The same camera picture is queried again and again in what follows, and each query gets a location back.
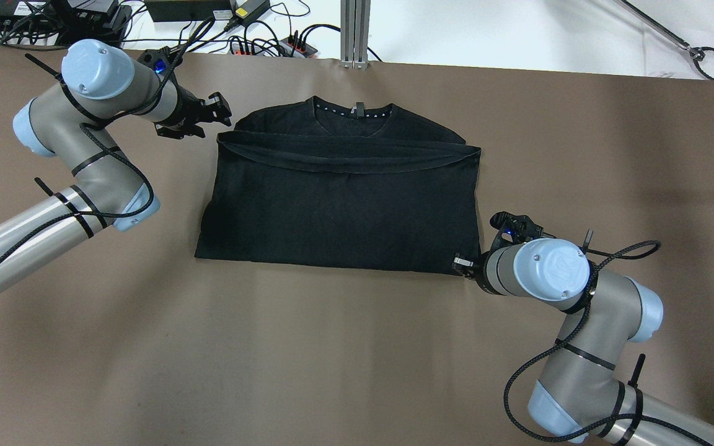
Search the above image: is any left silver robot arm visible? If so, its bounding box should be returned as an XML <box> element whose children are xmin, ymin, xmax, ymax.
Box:
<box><xmin>0</xmin><ymin>39</ymin><xmax>232</xmax><ymax>293</ymax></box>

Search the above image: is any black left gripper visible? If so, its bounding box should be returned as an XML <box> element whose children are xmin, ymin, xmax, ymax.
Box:
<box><xmin>155</xmin><ymin>93</ymin><xmax>232</xmax><ymax>139</ymax></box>

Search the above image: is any black power strip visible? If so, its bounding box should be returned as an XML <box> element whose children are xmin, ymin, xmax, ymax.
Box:
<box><xmin>224</xmin><ymin>37</ymin><xmax>320</xmax><ymax>59</ymax></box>

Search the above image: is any aluminium frame profile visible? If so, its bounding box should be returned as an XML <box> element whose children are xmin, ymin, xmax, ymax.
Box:
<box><xmin>340</xmin><ymin>0</ymin><xmax>371</xmax><ymax>70</ymax></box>

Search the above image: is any black power adapter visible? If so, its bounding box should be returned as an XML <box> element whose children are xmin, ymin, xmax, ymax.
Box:
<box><xmin>233</xmin><ymin>0</ymin><xmax>270</xmax><ymax>23</ymax></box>

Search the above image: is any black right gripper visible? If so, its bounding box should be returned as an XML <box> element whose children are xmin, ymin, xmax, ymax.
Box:
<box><xmin>452</xmin><ymin>251</ymin><xmax>501</xmax><ymax>295</ymax></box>

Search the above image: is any black printed t-shirt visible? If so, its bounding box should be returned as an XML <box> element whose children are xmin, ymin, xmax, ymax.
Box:
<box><xmin>195</xmin><ymin>97</ymin><xmax>481</xmax><ymax>274</ymax></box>

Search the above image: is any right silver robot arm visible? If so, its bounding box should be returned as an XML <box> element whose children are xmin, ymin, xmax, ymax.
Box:
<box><xmin>453</xmin><ymin>238</ymin><xmax>714</xmax><ymax>445</ymax></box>

